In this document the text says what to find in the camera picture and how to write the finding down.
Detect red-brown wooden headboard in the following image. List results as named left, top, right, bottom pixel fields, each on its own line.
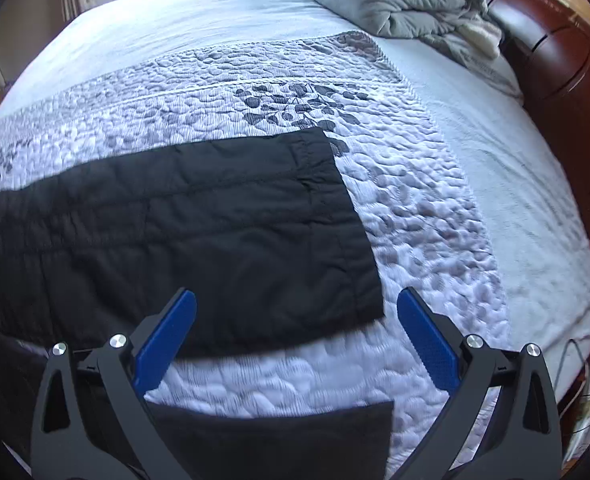
left=488, top=0, right=590, bottom=238

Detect quilted grey bed cover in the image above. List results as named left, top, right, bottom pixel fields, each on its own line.
left=0, top=32, right=508, bottom=479

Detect black cable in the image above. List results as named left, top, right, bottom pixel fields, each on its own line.
left=554, top=336, right=590, bottom=391

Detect light blue bed sheet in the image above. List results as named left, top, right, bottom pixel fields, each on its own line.
left=4, top=0, right=590, bottom=391

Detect black pants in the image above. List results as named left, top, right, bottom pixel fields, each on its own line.
left=0, top=129, right=384, bottom=460

